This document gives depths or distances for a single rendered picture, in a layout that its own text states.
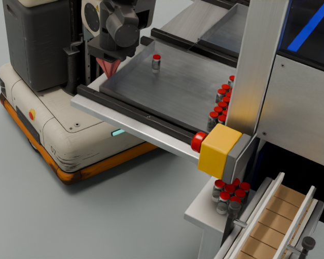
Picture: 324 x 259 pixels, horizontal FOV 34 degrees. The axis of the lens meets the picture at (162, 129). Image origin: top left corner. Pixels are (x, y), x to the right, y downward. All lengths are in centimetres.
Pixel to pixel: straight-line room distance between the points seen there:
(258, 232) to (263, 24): 37
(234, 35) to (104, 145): 81
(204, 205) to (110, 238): 107
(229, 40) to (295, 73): 66
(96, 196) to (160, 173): 31
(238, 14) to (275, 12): 82
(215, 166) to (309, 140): 18
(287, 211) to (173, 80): 51
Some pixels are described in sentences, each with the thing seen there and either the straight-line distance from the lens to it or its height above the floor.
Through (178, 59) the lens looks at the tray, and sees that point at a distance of 145.
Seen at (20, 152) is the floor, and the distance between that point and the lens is 245.
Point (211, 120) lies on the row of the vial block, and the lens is 121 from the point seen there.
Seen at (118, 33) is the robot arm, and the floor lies 109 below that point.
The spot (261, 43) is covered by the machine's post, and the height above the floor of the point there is 121.
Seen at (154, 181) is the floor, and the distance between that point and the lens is 231.
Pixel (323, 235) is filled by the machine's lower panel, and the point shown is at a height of 85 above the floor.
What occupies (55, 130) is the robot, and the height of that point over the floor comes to 27.
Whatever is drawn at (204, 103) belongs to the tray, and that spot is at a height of 88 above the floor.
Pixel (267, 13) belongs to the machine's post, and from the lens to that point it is 90.
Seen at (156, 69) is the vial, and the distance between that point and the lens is 138.
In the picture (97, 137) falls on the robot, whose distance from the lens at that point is 212.
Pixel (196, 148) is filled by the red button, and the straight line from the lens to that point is 101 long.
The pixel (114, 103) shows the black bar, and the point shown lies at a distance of 126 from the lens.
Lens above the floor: 168
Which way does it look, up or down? 41 degrees down
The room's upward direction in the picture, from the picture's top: 6 degrees clockwise
